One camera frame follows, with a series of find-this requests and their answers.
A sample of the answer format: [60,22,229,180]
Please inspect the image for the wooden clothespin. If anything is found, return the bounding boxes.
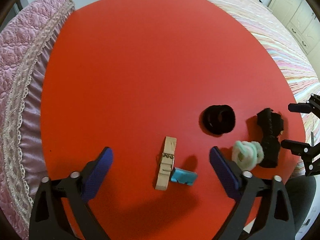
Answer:
[155,137,177,191]

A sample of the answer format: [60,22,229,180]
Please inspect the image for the striped bed sheet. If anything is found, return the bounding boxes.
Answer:
[164,0,320,178]

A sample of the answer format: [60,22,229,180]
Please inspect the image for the blue small clip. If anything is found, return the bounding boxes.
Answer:
[170,167,197,186]

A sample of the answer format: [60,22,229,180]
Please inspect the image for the dark trouser leg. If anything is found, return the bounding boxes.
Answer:
[285,176,316,233]

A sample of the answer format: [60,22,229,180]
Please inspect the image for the red table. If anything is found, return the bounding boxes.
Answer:
[41,0,305,239]

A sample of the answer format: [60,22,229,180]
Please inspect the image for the cream wardrobe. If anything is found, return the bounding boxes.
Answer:
[268,0,319,63]

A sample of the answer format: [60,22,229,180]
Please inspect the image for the pink quilted bed cover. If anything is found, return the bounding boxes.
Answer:
[1,0,75,239]

